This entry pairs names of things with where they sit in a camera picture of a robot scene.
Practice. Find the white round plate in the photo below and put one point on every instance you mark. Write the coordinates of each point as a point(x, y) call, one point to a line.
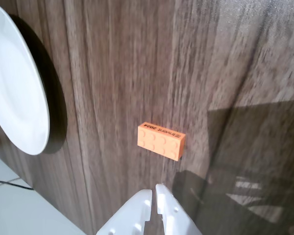
point(14, 85)

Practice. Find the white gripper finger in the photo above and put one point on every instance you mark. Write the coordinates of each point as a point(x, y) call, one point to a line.
point(129, 218)
point(171, 215)

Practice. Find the orange lego block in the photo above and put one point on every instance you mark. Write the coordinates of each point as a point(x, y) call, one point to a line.
point(159, 142)

